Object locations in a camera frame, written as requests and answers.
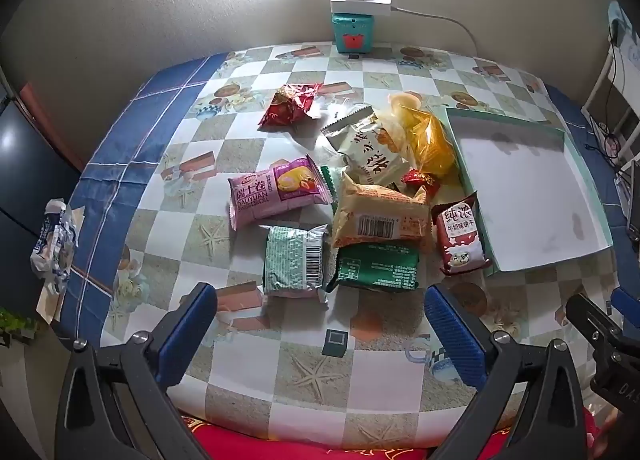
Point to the red patterned cloth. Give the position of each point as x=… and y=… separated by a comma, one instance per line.
x=250, y=447

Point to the small red candy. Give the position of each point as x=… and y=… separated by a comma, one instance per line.
x=420, y=178

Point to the green leafy object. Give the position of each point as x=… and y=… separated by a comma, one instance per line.
x=15, y=322

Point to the beige bread packet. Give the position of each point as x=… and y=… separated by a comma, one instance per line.
x=370, y=210

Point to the green serrated-edge packet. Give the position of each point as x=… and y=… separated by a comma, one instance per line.
x=330, y=187

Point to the white power strip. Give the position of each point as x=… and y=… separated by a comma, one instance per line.
x=360, y=4

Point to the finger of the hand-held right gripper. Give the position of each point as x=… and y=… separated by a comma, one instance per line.
x=592, y=327
x=627, y=305

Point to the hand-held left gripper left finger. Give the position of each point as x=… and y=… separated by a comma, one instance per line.
x=192, y=325

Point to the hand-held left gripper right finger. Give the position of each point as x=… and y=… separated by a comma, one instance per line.
x=455, y=335

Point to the yellow clear snack bag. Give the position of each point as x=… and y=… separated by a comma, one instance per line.
x=425, y=139

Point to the checked patterned tablecloth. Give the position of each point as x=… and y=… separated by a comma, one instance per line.
x=165, y=220

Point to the dark red biscuit packet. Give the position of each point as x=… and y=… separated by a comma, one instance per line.
x=457, y=240

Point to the pink cake roll packet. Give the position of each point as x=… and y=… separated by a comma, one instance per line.
x=265, y=197

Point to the teal cube box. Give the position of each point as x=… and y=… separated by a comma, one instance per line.
x=350, y=27

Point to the white box with green rim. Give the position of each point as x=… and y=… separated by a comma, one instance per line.
x=525, y=190

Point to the dark green snack packet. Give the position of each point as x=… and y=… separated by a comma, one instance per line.
x=375, y=270

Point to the pink and black round object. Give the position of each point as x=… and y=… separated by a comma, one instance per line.
x=611, y=143

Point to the light green biscuit packet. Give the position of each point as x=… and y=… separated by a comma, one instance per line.
x=290, y=260

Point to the white biscuit snack packet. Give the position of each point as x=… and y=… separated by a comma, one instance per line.
x=370, y=154

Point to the black cabinet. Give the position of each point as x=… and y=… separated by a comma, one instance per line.
x=25, y=179

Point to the yellow jelly cup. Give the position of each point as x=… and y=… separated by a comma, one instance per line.
x=402, y=100

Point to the white paper with blue print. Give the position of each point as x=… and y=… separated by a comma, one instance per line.
x=631, y=52

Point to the red snack packet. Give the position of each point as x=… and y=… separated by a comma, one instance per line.
x=287, y=107

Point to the blue checked bed sheet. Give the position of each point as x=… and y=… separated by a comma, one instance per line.
x=110, y=179

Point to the crumpled white blue wrapper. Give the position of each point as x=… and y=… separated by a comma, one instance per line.
x=52, y=240

